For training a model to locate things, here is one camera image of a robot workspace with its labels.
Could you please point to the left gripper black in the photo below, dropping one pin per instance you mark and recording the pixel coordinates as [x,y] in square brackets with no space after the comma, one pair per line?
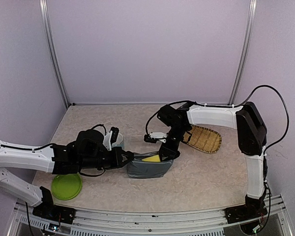
[117,159]

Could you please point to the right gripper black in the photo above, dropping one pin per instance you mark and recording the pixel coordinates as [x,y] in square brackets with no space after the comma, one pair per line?
[167,149]

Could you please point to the yellow sponge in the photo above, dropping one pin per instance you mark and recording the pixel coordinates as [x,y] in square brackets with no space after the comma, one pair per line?
[154,158]

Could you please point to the grey zipper pouch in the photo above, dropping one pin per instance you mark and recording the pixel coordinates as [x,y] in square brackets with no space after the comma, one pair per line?
[138,168]

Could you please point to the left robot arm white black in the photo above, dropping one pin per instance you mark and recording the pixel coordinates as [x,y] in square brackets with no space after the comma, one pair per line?
[90,150]

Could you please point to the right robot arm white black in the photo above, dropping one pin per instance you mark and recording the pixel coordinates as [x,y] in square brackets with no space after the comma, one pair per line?
[245,119]

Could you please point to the light blue cup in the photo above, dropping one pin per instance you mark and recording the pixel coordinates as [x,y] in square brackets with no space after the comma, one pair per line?
[119,142]

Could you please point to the woven bamboo tray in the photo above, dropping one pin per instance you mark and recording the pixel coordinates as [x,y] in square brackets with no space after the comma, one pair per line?
[203,139]

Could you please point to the green plastic plate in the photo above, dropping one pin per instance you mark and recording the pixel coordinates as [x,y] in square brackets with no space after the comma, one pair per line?
[66,187]

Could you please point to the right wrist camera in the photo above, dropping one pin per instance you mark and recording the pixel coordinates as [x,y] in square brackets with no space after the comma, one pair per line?
[154,137]

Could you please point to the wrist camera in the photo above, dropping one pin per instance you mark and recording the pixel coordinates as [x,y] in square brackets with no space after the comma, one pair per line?
[154,137]
[110,138]

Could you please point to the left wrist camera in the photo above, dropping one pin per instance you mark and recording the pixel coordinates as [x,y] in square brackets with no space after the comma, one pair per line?
[110,138]

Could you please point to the aluminium front rail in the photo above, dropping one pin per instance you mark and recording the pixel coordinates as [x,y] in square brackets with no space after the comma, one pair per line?
[210,222]

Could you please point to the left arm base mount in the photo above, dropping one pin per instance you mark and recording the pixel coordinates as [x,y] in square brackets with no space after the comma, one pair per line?
[55,213]

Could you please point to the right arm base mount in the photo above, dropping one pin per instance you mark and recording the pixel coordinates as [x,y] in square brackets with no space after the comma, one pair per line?
[242,213]

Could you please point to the right aluminium corner post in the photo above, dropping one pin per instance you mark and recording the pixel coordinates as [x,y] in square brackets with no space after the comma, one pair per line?
[244,50]

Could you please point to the aluminium corner post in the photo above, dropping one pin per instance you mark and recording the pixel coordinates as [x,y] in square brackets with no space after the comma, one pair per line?
[52,51]
[244,50]

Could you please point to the left aluminium corner post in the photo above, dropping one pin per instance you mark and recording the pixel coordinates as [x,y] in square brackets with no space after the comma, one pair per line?
[52,51]

